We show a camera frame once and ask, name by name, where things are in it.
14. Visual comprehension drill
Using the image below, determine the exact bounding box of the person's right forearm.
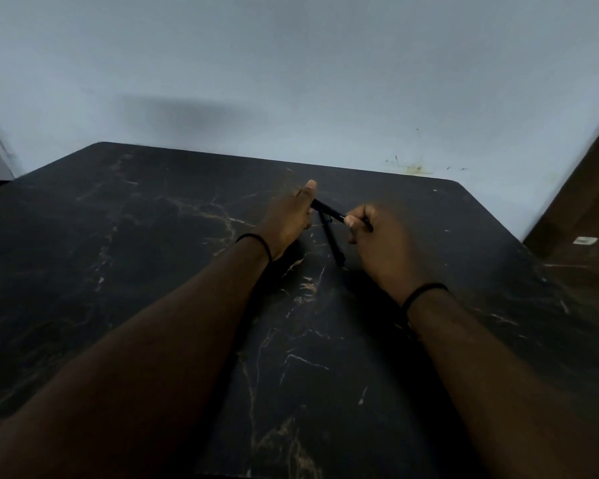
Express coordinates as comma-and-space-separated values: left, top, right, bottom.
405, 288, 599, 479

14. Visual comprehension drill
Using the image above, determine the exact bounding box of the person's left hand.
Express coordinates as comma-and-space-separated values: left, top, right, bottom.
255, 180, 318, 261

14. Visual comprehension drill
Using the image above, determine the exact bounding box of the black stick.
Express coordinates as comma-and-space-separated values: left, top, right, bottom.
318, 211, 347, 268

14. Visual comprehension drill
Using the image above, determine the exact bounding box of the brown wooden door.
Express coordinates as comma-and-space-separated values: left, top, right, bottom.
522, 108, 599, 340

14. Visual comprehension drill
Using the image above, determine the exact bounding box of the person's left forearm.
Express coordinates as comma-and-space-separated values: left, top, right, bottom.
0, 238, 271, 479

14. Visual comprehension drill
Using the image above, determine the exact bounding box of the black pen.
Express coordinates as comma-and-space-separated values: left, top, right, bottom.
310, 198, 374, 233

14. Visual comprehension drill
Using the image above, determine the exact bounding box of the person's right hand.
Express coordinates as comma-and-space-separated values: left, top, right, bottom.
343, 204, 432, 306

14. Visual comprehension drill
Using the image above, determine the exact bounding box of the black wrist thread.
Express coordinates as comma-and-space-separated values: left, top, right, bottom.
401, 282, 449, 321
235, 233, 273, 263

